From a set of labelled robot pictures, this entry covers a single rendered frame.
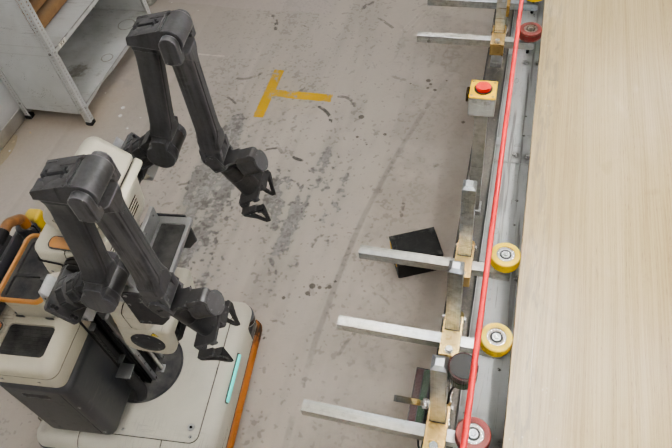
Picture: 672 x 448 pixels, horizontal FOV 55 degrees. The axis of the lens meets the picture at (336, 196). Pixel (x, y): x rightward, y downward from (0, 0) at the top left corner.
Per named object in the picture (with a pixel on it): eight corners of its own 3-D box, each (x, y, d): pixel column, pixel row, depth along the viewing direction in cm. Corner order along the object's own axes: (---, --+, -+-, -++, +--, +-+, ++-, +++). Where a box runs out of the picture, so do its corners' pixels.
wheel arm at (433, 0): (427, 7, 266) (427, -2, 263) (428, 2, 268) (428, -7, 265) (537, 13, 256) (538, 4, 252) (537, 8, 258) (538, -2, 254)
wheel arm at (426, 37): (416, 44, 251) (416, 35, 248) (418, 38, 253) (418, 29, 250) (533, 52, 240) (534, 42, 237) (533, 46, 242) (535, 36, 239)
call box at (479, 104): (467, 117, 176) (468, 96, 170) (470, 100, 181) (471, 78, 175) (493, 120, 175) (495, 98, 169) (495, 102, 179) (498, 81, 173)
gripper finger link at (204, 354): (245, 339, 157) (220, 322, 151) (241, 367, 152) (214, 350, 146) (224, 345, 160) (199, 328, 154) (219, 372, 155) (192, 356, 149)
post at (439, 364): (429, 447, 167) (429, 367, 131) (432, 433, 170) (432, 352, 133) (443, 450, 167) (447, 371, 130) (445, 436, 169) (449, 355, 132)
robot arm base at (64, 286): (63, 264, 152) (41, 309, 144) (80, 254, 147) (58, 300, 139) (96, 281, 156) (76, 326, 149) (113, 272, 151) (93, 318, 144)
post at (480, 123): (465, 213, 211) (472, 113, 176) (467, 202, 214) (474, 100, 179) (479, 215, 210) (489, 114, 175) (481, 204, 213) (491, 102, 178)
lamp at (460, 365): (444, 416, 146) (446, 376, 129) (448, 392, 149) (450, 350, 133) (470, 421, 144) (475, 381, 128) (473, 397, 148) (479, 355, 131)
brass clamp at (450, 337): (435, 361, 168) (435, 352, 165) (443, 316, 176) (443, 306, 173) (459, 366, 167) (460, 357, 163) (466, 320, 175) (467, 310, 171)
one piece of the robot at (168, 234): (125, 324, 177) (93, 282, 161) (157, 242, 194) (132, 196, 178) (180, 329, 174) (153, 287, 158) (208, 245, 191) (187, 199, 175)
